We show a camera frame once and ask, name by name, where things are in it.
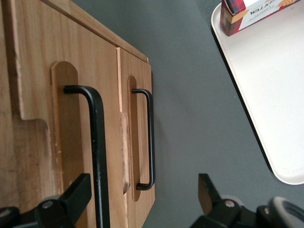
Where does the wooden drawer cabinet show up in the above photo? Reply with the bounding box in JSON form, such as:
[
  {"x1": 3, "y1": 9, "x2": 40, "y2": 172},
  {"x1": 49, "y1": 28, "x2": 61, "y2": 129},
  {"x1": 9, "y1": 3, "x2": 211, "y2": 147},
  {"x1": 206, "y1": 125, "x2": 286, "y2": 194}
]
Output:
[{"x1": 0, "y1": 0, "x2": 151, "y2": 228}]

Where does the black drawer handle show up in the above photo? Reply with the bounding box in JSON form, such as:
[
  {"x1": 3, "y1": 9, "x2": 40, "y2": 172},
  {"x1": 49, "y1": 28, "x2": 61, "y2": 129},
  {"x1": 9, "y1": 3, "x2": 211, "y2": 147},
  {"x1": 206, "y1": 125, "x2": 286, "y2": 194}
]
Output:
[
  {"x1": 62, "y1": 85, "x2": 112, "y2": 228},
  {"x1": 131, "y1": 88, "x2": 156, "y2": 191}
]

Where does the red tartan cookie box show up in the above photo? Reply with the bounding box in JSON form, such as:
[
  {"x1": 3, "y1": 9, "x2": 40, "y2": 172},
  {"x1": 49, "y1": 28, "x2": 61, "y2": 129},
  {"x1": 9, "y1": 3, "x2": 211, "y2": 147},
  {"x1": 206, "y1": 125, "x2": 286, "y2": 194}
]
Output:
[{"x1": 219, "y1": 0, "x2": 304, "y2": 38}]

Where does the beige tray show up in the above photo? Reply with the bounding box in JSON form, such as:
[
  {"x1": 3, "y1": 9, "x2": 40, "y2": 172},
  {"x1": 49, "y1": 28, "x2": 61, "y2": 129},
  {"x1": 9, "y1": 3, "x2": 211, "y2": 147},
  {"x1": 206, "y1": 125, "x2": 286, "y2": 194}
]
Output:
[{"x1": 210, "y1": 0, "x2": 304, "y2": 185}]

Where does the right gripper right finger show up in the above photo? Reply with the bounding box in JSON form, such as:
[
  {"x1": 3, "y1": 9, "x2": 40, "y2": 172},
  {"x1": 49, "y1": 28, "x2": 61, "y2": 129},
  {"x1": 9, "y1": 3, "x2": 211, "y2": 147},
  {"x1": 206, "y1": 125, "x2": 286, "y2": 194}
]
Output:
[{"x1": 191, "y1": 173, "x2": 243, "y2": 228}]

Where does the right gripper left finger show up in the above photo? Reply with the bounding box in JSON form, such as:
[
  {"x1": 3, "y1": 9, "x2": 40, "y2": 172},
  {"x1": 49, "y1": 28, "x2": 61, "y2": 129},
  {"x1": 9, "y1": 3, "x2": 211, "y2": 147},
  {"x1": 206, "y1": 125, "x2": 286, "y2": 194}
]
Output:
[{"x1": 35, "y1": 173, "x2": 93, "y2": 228}]

